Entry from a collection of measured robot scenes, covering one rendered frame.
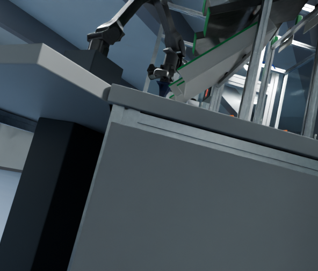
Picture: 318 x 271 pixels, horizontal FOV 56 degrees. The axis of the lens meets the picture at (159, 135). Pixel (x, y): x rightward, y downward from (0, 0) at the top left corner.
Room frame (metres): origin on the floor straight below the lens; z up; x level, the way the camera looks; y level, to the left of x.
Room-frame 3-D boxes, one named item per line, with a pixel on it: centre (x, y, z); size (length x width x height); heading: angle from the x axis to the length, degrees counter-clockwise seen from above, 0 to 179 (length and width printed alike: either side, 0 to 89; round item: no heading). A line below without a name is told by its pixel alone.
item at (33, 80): (0.93, 0.22, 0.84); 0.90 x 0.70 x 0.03; 148
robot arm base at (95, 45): (0.95, 0.26, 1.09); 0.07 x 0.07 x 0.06; 58
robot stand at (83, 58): (0.96, 0.27, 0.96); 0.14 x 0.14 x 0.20; 58
